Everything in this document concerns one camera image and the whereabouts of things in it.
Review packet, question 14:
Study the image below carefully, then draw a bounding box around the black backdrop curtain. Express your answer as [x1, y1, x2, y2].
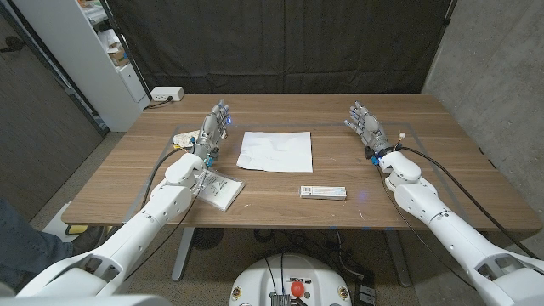
[105, 0, 458, 95]

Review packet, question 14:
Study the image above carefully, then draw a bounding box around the person's leg in jeans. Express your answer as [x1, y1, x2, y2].
[0, 197, 74, 292]

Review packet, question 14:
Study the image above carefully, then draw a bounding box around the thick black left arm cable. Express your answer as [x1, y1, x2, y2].
[139, 145, 196, 210]

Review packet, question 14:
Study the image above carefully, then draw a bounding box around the white paper sheet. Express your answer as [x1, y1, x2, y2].
[236, 130, 315, 173]

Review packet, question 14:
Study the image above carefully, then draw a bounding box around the black backdrop pole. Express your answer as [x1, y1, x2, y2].
[98, 0, 154, 102]

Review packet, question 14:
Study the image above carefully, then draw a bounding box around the white power strip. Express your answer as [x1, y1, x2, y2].
[150, 86, 186, 102]

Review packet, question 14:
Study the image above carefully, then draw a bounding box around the black door handle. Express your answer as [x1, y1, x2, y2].
[0, 36, 27, 54]

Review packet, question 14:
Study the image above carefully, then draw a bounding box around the clear plastic packet with card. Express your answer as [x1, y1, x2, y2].
[195, 168, 247, 213]

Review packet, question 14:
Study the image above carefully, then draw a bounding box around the white toothpaste box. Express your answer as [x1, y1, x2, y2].
[298, 185, 348, 201]

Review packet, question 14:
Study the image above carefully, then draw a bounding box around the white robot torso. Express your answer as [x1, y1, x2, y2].
[229, 253, 353, 306]

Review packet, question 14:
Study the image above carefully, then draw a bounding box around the dark shoe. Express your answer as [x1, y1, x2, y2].
[71, 225, 105, 257]

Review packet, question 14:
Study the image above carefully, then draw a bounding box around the black floor power strip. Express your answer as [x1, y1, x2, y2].
[354, 271, 377, 306]

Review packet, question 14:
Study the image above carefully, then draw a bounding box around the long white patterned package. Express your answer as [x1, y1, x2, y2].
[172, 129, 229, 150]

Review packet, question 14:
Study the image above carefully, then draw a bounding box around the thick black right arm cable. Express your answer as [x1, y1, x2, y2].
[397, 145, 541, 261]

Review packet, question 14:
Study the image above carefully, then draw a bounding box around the grey table leg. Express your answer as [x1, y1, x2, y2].
[384, 230, 412, 288]
[171, 227, 196, 282]

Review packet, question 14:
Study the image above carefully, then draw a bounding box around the small cardboard box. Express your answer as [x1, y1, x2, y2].
[108, 48, 130, 67]

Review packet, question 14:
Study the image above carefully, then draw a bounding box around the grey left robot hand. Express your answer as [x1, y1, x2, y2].
[192, 99, 233, 162]

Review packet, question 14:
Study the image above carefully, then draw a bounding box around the white shelf cabinet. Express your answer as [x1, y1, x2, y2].
[12, 0, 150, 133]

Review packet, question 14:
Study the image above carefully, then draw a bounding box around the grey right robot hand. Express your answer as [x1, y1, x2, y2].
[343, 100, 395, 160]

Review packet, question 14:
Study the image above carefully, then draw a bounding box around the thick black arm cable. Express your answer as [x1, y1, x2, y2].
[139, 145, 196, 210]
[397, 145, 541, 261]

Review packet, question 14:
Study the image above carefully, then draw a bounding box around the round black floor fan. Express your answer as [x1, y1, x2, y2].
[190, 228, 225, 252]

